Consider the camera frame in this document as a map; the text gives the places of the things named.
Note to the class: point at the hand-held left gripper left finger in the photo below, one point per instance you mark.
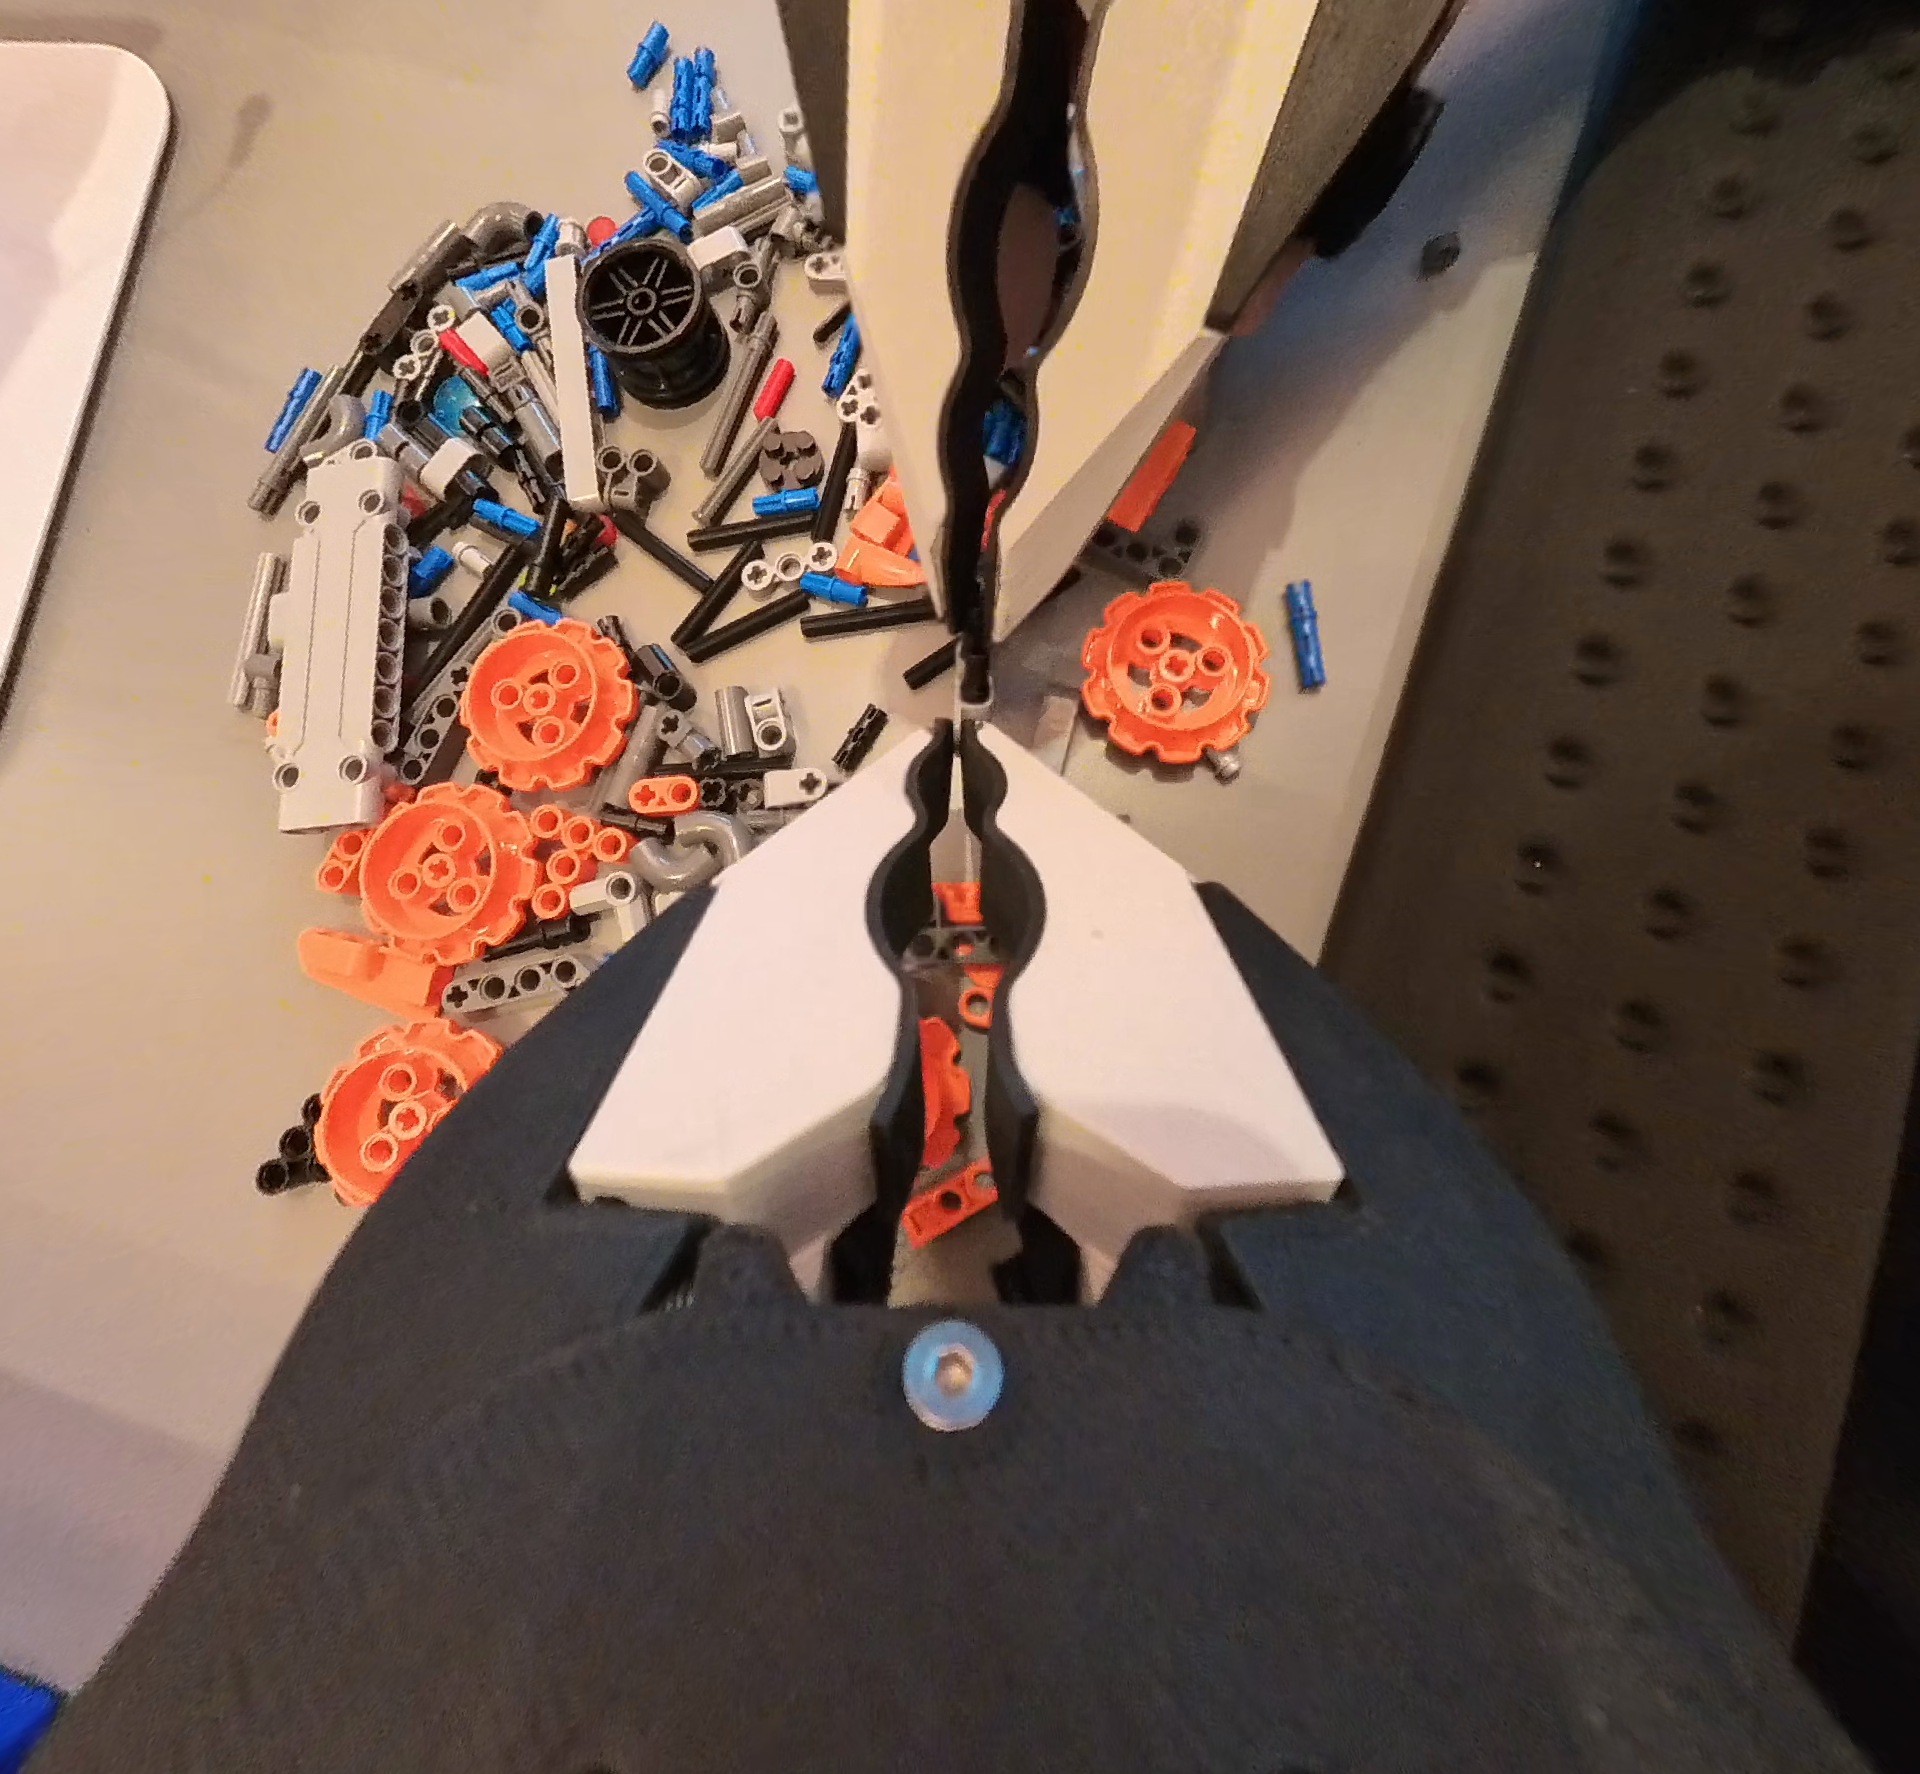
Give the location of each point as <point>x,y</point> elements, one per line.
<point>737,1069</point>

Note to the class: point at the long grey frame piece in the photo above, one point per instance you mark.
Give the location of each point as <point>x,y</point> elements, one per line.
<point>339,634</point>

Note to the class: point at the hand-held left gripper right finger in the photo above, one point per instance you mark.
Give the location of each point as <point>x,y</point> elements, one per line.
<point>1187,1069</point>

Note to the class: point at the orange panel piece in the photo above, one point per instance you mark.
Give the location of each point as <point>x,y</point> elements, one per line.
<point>1151,476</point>

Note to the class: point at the white book stand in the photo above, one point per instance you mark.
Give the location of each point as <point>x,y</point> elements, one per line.
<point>63,306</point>

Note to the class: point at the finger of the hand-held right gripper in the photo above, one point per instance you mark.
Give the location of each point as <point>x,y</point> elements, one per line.
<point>1201,156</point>
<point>900,126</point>

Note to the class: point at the black spoked wheel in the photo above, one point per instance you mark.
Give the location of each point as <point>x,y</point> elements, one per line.
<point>647,320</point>

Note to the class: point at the pile of plastic building pieces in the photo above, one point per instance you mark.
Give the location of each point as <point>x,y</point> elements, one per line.
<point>572,486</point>

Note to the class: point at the small black piece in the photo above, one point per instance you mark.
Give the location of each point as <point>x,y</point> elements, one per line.
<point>1441,253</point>

